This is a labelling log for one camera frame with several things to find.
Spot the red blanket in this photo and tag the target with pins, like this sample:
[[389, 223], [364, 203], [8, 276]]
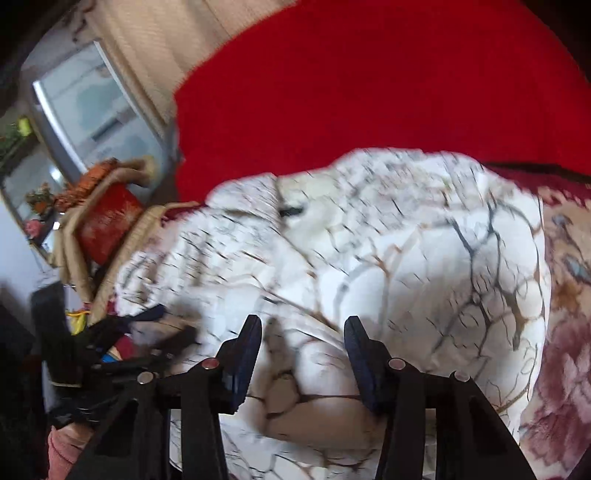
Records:
[[369, 83]]

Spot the green potted plant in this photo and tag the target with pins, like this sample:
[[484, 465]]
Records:
[[16, 138]]

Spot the flowering potted plant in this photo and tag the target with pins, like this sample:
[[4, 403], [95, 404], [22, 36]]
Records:
[[39, 196]]

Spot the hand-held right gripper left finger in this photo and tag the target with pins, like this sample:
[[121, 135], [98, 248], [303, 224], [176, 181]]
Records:
[[242, 369]]

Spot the beige curtain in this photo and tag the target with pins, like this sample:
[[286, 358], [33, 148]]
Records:
[[175, 37]]

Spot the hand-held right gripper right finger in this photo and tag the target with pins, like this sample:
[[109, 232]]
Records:
[[362, 374]]

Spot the orange patterned cushion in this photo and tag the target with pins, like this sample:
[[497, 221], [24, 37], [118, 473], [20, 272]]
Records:
[[92, 177]]

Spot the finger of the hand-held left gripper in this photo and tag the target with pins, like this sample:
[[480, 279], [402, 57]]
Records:
[[178, 339], [147, 314]]

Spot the floral bed sheet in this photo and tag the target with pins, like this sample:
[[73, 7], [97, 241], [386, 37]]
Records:
[[568, 360]]

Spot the window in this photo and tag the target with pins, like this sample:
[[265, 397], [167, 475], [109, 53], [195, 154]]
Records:
[[92, 101]]

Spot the red cushion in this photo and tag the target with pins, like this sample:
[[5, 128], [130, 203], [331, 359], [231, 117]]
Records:
[[108, 221]]

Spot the wicker chair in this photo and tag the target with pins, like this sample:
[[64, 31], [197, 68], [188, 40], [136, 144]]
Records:
[[78, 258]]

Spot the person's left forearm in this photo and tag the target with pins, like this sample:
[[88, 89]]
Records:
[[64, 457]]

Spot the white marbled puffer jacket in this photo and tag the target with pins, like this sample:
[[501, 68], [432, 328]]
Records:
[[392, 277]]

